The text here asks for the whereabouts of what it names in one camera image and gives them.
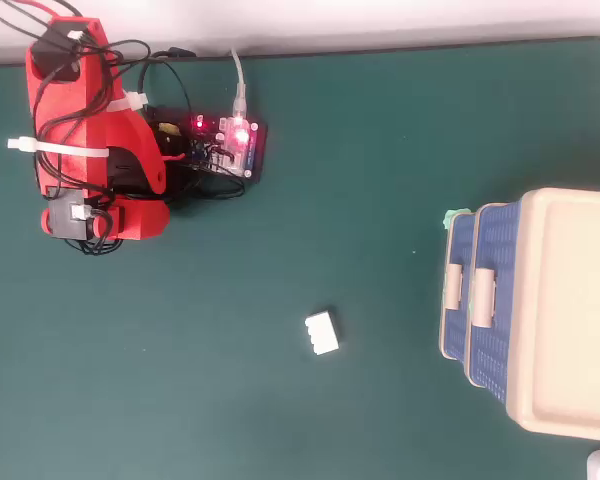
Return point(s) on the beige plastic drawer cabinet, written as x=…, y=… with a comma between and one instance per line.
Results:
x=575, y=310

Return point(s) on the circuit board with red LED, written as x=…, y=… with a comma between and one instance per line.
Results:
x=237, y=145

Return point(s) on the green tape piece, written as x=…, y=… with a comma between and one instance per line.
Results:
x=452, y=218

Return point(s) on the black controller base plate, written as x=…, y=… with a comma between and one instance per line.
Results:
x=261, y=150

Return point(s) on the green table mat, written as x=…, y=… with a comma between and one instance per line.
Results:
x=280, y=425

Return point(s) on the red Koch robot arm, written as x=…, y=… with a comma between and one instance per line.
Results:
x=60, y=105

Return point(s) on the white toy brick cube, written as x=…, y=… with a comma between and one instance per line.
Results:
x=324, y=334

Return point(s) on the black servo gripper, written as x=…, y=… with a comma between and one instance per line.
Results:
x=67, y=220

